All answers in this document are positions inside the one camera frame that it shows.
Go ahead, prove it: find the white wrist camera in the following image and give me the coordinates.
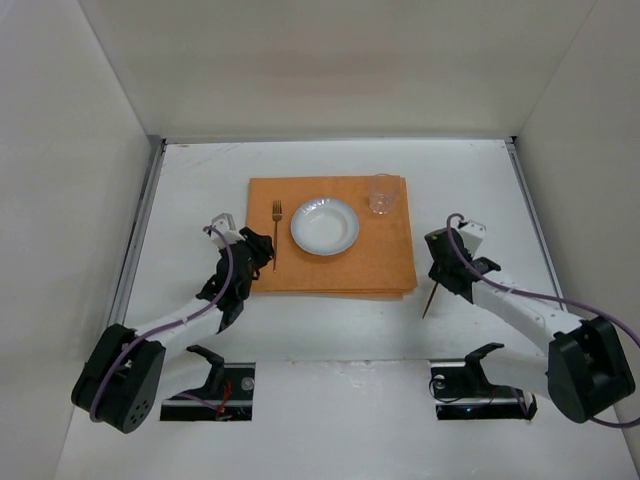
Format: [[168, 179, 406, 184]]
[[203, 213, 243, 250], [456, 220, 487, 258]]

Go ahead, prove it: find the right aluminium table rail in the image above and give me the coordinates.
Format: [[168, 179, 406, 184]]
[[505, 137, 563, 297]]

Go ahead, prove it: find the left aluminium table rail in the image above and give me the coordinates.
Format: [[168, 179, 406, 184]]
[[96, 135, 167, 339]]

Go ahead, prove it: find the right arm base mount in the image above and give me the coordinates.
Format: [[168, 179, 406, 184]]
[[428, 361, 538, 421]]

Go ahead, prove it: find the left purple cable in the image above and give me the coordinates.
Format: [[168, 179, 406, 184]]
[[88, 225, 236, 424]]

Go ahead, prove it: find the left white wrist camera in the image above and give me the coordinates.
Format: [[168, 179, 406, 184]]
[[203, 213, 243, 250]]

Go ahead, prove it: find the white paper plate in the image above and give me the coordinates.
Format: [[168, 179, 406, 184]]
[[290, 198, 360, 256]]

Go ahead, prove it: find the aluminium table rail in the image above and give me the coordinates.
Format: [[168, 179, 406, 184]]
[[505, 137, 563, 297], [96, 135, 167, 339]]

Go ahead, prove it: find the clear plastic cup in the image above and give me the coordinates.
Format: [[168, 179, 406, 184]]
[[369, 174, 400, 215]]

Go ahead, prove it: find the orange cloth napkin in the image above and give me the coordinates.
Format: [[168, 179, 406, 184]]
[[246, 176, 417, 298]]

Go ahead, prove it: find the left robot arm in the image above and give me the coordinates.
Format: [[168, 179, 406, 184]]
[[71, 225, 274, 434]]

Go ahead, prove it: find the copper spoon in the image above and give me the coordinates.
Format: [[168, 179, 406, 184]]
[[421, 282, 440, 319]]

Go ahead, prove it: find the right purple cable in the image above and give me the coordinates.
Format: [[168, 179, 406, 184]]
[[446, 213, 640, 429]]

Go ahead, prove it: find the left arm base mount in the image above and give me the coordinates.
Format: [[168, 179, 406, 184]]
[[159, 363, 256, 422]]

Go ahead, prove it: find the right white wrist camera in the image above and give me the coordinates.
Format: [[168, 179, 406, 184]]
[[456, 220, 487, 258]]

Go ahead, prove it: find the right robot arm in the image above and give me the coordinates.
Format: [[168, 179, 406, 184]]
[[425, 229, 636, 423]]

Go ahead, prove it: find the purple cable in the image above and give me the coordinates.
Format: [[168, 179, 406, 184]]
[[446, 213, 640, 429], [88, 225, 236, 424]]

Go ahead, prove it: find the copper fork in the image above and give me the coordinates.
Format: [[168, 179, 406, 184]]
[[272, 200, 283, 271]]

